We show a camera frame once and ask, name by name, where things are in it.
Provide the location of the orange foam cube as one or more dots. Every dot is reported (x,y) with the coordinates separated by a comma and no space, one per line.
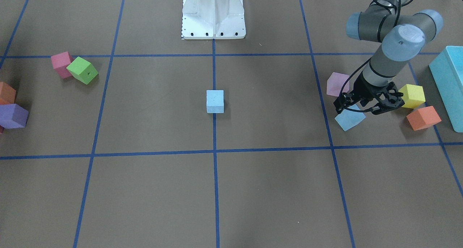
(7,94)
(423,118)

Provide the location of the green foam cube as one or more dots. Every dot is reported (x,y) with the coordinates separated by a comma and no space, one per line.
(82,70)

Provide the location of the light blue plastic bin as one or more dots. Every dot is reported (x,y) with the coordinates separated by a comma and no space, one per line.
(447,71)

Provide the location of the purple foam cube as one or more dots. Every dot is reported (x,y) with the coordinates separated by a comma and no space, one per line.
(13,116)

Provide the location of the yellow foam cube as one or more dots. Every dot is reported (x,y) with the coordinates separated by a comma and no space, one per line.
(413,96)

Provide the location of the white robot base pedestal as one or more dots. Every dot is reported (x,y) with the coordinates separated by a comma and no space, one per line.
(213,19)

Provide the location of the light blue foam cube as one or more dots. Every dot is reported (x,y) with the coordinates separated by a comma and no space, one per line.
(348,119)
(215,101)

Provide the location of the light pink foam cube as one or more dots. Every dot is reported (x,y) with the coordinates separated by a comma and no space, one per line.
(335,83)

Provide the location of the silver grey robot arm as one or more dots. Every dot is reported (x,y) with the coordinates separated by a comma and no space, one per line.
(401,38)

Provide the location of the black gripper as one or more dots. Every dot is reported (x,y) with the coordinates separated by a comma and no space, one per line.
(362,89)

